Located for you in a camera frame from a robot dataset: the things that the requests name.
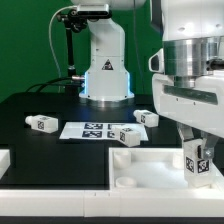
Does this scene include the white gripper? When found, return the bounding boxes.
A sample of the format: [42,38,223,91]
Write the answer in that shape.
[149,49,224,160]

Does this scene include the white square tabletop part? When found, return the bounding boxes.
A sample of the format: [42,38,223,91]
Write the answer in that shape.
[109,148,224,193]

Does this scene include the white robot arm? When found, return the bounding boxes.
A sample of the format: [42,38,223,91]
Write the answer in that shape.
[71,0,224,160]

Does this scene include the paper sheet with markers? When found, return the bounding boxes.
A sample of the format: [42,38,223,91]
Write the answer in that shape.
[60,122,148,141]

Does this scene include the white fence right wall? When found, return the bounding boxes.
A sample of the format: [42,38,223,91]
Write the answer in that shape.
[211,163,224,192]

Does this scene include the white fence wall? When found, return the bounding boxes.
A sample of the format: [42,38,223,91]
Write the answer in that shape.
[211,163,224,192]
[0,189,224,217]
[0,149,11,179]

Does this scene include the white fence front wall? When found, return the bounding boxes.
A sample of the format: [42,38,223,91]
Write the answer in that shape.
[0,189,224,217]

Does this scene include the black base cables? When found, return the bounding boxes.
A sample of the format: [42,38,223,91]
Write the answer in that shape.
[25,75,86,94]

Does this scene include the black camera stand pole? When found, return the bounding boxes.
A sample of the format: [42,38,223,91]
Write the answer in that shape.
[66,28,76,77]

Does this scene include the black camera on stand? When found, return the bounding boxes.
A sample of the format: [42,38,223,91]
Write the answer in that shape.
[56,3,112,33]

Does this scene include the grey camera cable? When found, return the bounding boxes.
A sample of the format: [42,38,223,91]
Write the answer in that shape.
[48,4,78,79]

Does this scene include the white fence left wall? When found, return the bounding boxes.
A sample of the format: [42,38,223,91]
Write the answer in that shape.
[0,149,11,179]

